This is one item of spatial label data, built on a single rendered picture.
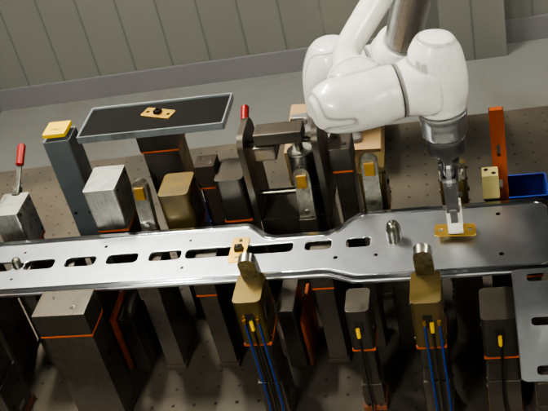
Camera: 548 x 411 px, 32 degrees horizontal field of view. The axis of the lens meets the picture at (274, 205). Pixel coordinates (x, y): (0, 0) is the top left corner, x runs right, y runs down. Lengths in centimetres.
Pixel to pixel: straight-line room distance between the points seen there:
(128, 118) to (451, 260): 88
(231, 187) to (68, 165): 47
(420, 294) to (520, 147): 106
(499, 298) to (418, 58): 49
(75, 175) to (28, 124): 268
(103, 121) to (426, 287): 96
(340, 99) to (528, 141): 118
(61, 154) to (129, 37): 255
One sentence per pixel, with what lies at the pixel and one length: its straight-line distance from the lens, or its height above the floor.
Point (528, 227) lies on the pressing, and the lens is 200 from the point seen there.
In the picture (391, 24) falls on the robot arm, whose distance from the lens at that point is 253.
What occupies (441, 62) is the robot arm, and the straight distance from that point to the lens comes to 171.
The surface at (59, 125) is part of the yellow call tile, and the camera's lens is 241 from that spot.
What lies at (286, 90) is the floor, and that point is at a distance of 469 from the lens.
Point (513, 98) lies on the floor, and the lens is 435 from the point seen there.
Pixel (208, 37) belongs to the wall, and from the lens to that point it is 483.
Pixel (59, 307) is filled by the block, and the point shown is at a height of 103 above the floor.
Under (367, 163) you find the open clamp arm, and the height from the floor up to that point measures 110.
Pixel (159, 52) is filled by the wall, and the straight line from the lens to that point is 492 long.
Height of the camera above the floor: 225
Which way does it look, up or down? 35 degrees down
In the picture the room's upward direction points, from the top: 14 degrees counter-clockwise
